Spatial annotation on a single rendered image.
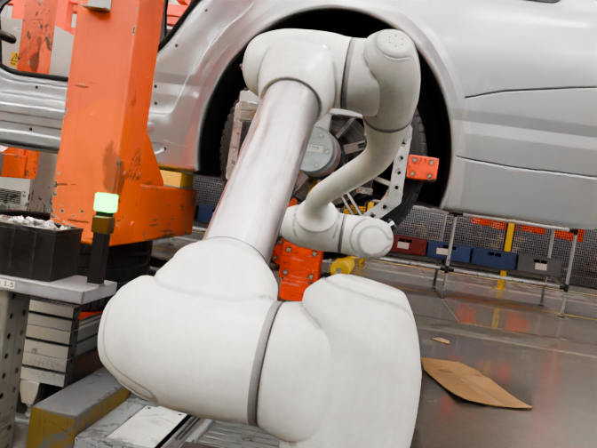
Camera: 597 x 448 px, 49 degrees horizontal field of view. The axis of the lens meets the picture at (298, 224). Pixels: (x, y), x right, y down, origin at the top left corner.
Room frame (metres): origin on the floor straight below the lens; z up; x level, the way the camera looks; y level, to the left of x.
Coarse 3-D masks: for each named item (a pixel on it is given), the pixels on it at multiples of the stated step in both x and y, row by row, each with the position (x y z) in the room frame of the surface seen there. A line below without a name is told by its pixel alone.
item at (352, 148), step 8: (352, 120) 2.06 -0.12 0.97; (344, 128) 2.06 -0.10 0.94; (336, 136) 2.07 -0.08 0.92; (344, 144) 2.07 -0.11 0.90; (352, 144) 2.06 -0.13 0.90; (360, 144) 2.06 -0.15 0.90; (344, 152) 2.06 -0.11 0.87; (352, 152) 2.06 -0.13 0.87; (344, 160) 2.06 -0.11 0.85; (336, 168) 2.11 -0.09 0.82; (304, 176) 2.08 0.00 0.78; (312, 176) 2.08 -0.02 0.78; (304, 184) 2.09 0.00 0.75; (384, 184) 2.04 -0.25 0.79; (296, 192) 2.08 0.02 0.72; (344, 200) 2.06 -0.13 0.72; (352, 200) 2.06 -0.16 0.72
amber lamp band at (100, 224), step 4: (92, 216) 1.46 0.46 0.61; (96, 216) 1.45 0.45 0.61; (100, 216) 1.45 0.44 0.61; (104, 216) 1.46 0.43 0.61; (92, 220) 1.46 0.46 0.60; (96, 220) 1.45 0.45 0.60; (100, 220) 1.45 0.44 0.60; (104, 220) 1.45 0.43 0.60; (108, 220) 1.45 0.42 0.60; (112, 220) 1.47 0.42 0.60; (92, 224) 1.46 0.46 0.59; (96, 224) 1.45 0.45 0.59; (100, 224) 1.45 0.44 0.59; (104, 224) 1.45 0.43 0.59; (108, 224) 1.45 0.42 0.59; (112, 224) 1.47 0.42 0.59; (92, 228) 1.45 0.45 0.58; (96, 228) 1.45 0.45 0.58; (100, 228) 1.45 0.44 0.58; (104, 228) 1.45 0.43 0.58; (108, 228) 1.46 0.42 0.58; (112, 228) 1.48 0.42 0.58; (96, 232) 1.46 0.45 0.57; (100, 232) 1.45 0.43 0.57; (104, 232) 1.45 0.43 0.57; (108, 232) 1.46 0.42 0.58; (112, 232) 1.48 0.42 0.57
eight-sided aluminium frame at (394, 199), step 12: (240, 108) 2.00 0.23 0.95; (240, 120) 2.05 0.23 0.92; (240, 132) 2.01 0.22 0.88; (408, 132) 1.93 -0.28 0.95; (408, 144) 1.93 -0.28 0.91; (228, 156) 2.01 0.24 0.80; (396, 156) 1.94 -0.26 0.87; (228, 168) 2.01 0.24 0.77; (396, 168) 1.93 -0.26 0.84; (396, 180) 1.93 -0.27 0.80; (396, 192) 1.93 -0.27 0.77; (396, 204) 1.93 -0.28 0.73
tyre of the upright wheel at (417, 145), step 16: (416, 112) 2.02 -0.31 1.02; (416, 128) 2.01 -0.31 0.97; (224, 144) 2.10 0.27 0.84; (416, 144) 2.01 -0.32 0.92; (224, 160) 2.10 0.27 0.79; (224, 176) 2.10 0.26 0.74; (416, 192) 2.01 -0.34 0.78; (384, 208) 2.02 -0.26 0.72; (400, 208) 2.01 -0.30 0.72; (400, 224) 2.03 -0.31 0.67; (336, 256) 2.04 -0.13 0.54
